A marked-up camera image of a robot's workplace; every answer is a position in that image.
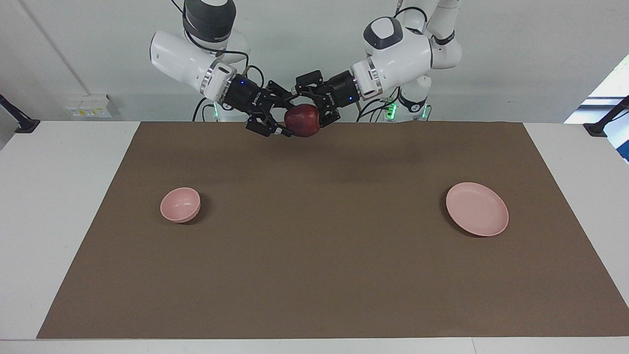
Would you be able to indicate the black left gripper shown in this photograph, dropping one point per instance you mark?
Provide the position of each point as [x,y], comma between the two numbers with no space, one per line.
[341,91]

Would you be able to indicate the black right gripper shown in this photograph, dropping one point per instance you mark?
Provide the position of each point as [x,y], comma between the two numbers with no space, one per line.
[250,101]

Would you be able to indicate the dark red apple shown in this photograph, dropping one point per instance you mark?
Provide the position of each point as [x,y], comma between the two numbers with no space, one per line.
[301,120]

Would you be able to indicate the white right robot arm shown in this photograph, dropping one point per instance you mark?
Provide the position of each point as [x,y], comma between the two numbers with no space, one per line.
[182,54]

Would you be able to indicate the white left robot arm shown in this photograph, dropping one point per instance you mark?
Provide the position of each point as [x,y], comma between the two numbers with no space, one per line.
[403,54]

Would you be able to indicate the pink bowl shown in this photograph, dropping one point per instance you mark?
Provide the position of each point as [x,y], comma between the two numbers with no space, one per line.
[179,204]

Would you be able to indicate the pink plate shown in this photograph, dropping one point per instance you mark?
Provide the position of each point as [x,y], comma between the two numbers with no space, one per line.
[476,209]

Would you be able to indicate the brown table mat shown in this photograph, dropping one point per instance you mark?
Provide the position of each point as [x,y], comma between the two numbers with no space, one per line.
[314,255]

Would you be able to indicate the grey flat panel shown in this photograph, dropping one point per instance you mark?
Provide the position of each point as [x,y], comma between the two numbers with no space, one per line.
[5,128]

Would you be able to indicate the bright window opening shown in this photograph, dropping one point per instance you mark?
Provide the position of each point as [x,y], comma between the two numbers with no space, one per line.
[607,93]

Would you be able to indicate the white wall socket box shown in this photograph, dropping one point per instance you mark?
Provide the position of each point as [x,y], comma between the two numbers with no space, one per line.
[88,106]

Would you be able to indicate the black clamp mount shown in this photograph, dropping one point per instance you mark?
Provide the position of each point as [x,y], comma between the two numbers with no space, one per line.
[602,125]
[22,123]

